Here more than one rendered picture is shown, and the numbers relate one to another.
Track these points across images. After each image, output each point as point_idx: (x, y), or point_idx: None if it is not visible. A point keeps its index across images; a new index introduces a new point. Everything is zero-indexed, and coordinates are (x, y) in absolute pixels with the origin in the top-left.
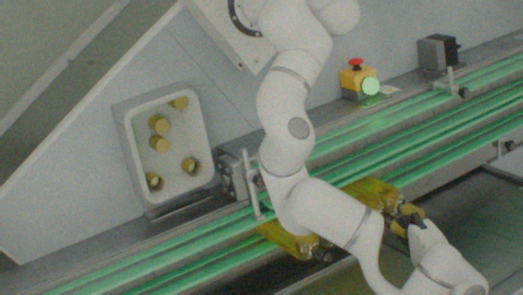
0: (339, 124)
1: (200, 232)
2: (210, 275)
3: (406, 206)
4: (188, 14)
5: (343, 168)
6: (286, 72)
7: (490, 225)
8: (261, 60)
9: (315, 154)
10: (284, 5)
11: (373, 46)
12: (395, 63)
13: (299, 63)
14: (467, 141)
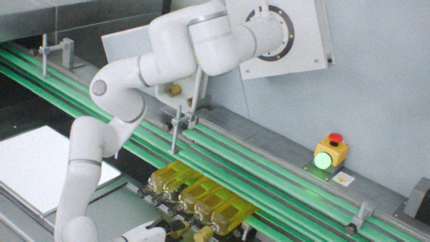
0: (269, 158)
1: (154, 131)
2: (136, 152)
3: (205, 227)
4: None
5: (239, 180)
6: (137, 59)
7: None
8: (251, 72)
9: (217, 150)
10: (157, 19)
11: (373, 144)
12: (388, 175)
13: (146, 61)
14: None
